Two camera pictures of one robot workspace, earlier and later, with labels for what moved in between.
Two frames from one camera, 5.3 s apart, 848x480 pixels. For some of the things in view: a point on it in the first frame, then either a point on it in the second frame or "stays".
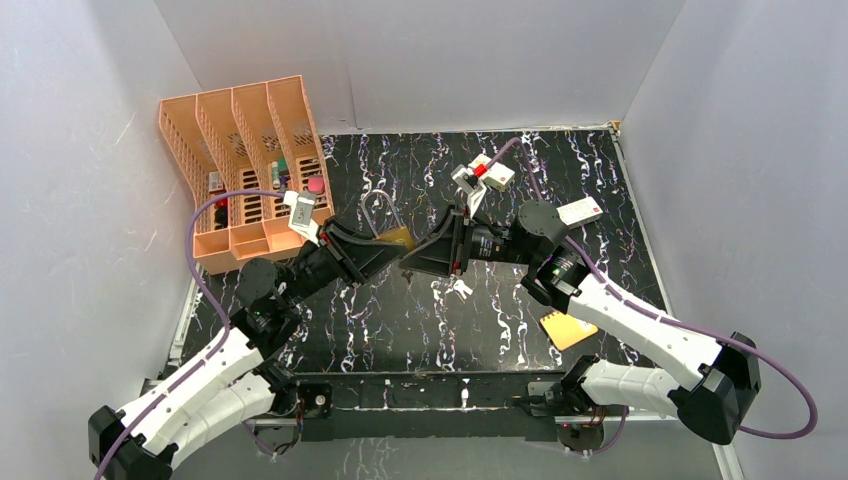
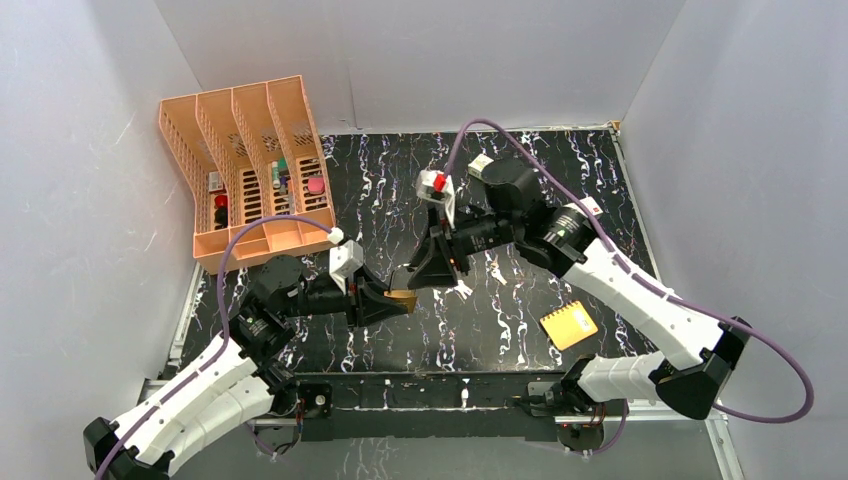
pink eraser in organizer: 316,184 stays
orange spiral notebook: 566,330 stays
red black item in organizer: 221,214 stays
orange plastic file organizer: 257,136 stays
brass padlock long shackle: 402,235 → 407,297
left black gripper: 334,250 → 356,302
